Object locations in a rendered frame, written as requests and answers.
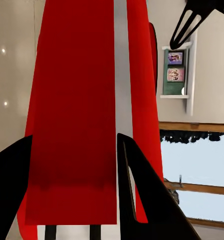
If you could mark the door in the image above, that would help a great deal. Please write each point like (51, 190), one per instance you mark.
(193, 169)

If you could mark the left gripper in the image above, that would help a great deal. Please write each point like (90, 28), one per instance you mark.
(199, 7)

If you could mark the radio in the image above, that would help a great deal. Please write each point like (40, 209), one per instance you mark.
(95, 76)

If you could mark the coffee table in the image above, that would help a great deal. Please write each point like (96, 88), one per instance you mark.
(20, 25)

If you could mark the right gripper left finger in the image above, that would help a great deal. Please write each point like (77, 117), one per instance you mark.
(14, 173)

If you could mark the picture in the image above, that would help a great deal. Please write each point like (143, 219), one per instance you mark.
(176, 58)
(176, 74)

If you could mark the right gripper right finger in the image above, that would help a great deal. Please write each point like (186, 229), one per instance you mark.
(166, 220)

